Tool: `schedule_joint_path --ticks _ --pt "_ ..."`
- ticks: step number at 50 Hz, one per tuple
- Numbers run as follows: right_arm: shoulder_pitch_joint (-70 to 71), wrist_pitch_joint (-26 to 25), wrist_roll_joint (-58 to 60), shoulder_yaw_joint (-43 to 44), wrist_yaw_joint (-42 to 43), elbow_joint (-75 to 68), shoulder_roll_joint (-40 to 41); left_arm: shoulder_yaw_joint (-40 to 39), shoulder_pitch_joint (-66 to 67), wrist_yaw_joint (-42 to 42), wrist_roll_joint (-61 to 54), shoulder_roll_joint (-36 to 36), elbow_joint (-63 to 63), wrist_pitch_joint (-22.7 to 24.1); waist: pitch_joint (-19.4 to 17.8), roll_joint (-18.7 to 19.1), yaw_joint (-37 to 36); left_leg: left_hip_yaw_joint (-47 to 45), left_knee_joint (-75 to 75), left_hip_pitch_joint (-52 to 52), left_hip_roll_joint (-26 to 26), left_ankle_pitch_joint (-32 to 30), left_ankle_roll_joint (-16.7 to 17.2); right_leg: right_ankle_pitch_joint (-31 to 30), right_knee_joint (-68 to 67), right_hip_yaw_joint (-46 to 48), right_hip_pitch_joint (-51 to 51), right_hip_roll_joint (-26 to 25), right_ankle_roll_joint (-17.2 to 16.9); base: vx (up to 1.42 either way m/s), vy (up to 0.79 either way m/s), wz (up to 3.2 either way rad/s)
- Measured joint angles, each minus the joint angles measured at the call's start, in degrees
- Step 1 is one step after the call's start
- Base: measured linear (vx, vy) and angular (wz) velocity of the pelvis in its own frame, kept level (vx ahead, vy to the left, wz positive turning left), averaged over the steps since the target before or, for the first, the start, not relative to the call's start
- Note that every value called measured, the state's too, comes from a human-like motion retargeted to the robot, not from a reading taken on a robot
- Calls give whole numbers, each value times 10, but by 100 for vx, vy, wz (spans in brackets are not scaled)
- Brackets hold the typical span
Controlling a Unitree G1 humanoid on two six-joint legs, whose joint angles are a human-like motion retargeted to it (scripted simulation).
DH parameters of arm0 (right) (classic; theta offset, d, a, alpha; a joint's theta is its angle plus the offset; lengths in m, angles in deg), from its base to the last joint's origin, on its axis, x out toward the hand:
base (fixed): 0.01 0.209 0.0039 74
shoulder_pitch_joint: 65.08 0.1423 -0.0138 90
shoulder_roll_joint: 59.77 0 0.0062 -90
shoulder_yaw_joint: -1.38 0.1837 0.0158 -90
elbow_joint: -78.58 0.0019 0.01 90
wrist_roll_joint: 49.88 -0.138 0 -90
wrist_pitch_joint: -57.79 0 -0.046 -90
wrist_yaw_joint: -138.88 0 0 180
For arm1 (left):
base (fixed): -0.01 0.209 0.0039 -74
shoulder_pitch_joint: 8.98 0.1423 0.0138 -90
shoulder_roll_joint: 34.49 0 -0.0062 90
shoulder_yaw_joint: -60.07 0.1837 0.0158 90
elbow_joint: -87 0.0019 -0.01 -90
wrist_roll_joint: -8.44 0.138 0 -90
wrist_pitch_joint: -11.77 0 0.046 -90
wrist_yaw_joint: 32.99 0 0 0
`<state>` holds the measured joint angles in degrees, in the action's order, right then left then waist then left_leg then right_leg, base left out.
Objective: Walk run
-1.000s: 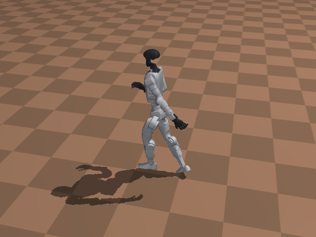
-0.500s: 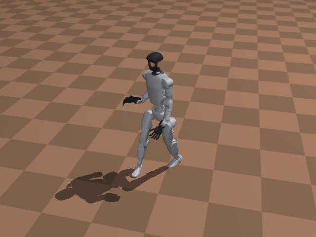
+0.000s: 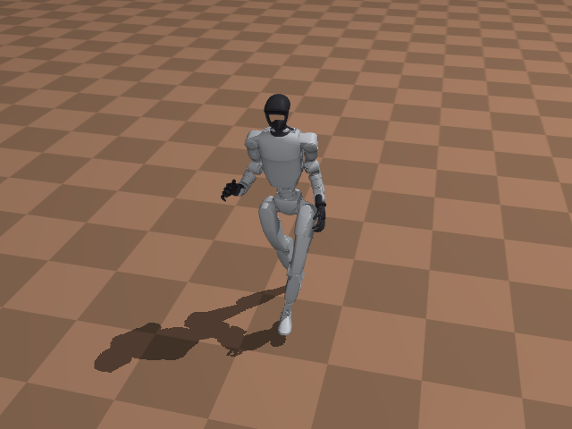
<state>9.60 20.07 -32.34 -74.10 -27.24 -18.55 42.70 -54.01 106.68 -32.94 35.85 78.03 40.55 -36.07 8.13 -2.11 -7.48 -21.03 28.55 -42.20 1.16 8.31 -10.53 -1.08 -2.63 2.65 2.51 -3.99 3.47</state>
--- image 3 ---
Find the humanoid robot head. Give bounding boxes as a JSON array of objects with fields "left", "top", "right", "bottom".
[{"left": 264, "top": 94, "right": 293, "bottom": 137}]

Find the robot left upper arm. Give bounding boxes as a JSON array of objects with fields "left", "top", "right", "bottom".
[{"left": 299, "top": 132, "right": 319, "bottom": 173}]

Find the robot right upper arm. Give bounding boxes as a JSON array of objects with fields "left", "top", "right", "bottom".
[{"left": 245, "top": 130, "right": 264, "bottom": 175}]

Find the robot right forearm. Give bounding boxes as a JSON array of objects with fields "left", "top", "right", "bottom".
[{"left": 238, "top": 168, "right": 257, "bottom": 196}]

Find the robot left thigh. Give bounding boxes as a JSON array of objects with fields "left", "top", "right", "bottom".
[{"left": 286, "top": 200, "right": 318, "bottom": 278}]

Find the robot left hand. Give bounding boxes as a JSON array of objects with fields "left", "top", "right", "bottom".
[{"left": 312, "top": 194, "right": 326, "bottom": 232}]

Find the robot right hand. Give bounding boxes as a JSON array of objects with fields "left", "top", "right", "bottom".
[{"left": 221, "top": 180, "right": 244, "bottom": 201}]

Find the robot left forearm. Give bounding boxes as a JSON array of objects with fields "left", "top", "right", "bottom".
[{"left": 308, "top": 160, "right": 326, "bottom": 202}]

